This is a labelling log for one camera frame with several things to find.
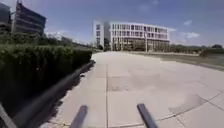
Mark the pale concrete slab pavement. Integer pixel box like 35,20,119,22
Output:
39,50,224,128

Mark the white curved building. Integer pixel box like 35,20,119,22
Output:
92,20,171,52

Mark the robot's own part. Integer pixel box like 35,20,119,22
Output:
136,103,158,128
69,105,89,128

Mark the dark kerb along hedge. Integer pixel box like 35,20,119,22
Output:
9,59,96,128

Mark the dark green clipped hedge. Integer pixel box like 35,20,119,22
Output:
0,44,94,114

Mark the grass strip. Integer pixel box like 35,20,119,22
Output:
129,50,224,72

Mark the dark glass-fronted building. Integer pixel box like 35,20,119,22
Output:
11,1,47,35

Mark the row of trees behind hedge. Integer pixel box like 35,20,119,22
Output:
0,29,94,50

